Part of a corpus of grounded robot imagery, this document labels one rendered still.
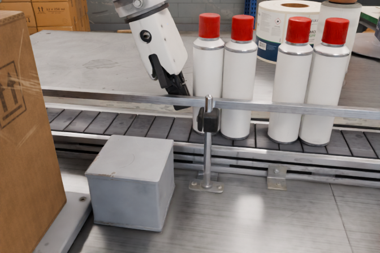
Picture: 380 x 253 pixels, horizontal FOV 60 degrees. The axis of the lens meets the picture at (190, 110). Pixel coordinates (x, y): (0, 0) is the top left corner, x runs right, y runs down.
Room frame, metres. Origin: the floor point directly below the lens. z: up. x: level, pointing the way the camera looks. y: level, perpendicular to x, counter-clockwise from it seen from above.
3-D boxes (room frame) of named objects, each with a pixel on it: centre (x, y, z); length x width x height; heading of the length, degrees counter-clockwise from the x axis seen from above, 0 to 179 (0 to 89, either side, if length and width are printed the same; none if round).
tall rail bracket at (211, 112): (0.44, -0.03, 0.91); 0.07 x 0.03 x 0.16; 171
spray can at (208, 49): (0.52, -0.03, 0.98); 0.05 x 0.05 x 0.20
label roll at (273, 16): (0.96, -0.30, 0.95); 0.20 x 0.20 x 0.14
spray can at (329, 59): (0.48, -0.21, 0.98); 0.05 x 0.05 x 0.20
